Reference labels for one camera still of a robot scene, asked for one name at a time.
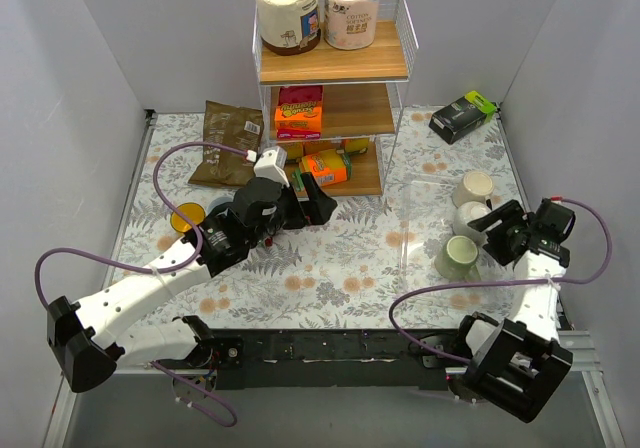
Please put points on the orange red sponge pack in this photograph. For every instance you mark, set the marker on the orange red sponge pack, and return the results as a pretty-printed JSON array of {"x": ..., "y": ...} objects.
[{"x": 299, "y": 112}]

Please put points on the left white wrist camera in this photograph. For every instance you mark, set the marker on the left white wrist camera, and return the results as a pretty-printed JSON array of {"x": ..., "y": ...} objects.
[{"x": 269, "y": 164}]

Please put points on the grey mug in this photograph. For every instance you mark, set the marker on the grey mug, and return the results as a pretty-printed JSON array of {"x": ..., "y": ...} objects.
[{"x": 217, "y": 202}]

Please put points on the pale green mug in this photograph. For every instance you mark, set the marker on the pale green mug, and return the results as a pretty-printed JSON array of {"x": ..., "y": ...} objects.
[{"x": 457, "y": 260}]

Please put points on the cream mug upside down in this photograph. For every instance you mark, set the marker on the cream mug upside down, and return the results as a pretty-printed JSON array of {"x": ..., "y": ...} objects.
[{"x": 475, "y": 186}]

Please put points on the floral table mat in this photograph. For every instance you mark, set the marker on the floral table mat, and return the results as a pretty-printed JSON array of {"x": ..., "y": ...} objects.
[{"x": 347, "y": 274}]

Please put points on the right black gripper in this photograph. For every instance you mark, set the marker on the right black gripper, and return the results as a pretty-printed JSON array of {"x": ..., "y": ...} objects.
[{"x": 507, "y": 230}]

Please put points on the white speckled mug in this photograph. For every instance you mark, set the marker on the white speckled mug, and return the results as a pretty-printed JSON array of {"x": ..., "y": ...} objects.
[{"x": 466, "y": 213}]

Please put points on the white wrapped toilet paper roll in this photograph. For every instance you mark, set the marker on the white wrapped toilet paper roll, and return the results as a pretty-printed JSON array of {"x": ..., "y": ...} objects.
[{"x": 350, "y": 24}]

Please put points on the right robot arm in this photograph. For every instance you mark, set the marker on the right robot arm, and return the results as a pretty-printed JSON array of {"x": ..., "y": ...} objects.
[{"x": 518, "y": 363}]

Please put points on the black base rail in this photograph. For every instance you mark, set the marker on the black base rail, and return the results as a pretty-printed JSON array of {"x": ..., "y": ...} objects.
[{"x": 310, "y": 358}]

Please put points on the orange yellow green sponge pack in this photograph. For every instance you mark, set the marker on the orange yellow green sponge pack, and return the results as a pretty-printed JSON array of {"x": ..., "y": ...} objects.
[{"x": 328, "y": 167}]

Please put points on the beige wrapped toilet paper roll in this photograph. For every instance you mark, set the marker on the beige wrapped toilet paper roll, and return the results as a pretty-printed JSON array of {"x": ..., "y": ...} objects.
[{"x": 289, "y": 27}]

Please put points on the clear acrylic tray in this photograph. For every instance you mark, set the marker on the clear acrylic tray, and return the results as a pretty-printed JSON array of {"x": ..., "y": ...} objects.
[{"x": 428, "y": 212}]

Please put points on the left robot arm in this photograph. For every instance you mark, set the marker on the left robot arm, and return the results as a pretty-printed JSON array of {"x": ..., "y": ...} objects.
[{"x": 91, "y": 337}]

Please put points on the brown coffee bag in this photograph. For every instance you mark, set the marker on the brown coffee bag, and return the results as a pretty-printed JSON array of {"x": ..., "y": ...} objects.
[{"x": 236, "y": 127}]

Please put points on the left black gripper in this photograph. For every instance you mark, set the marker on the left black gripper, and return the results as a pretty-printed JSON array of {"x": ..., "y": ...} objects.
[{"x": 298, "y": 208}]

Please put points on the black green box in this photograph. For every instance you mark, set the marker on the black green box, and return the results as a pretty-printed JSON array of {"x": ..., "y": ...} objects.
[{"x": 459, "y": 118}]

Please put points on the yellow mug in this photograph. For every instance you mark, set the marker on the yellow mug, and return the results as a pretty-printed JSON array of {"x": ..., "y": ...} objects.
[{"x": 187, "y": 212}]

